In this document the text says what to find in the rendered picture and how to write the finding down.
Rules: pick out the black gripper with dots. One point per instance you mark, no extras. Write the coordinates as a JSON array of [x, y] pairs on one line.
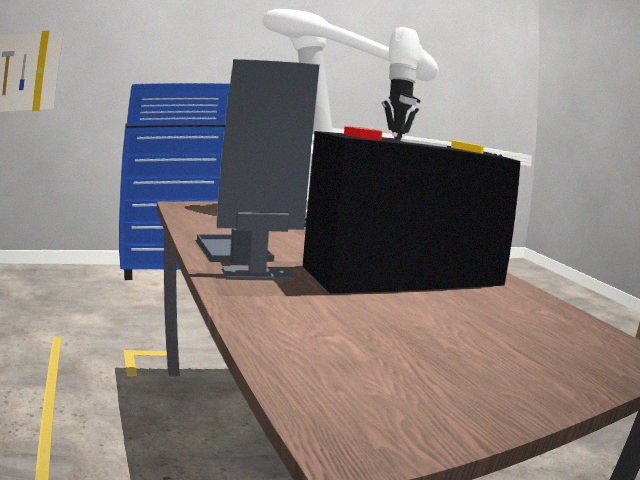
[[399, 108]]

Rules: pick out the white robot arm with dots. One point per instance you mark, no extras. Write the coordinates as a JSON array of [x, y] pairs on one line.
[[406, 56]]

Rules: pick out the yellow rectangular block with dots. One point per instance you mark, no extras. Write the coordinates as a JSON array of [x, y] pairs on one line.
[[467, 146]]

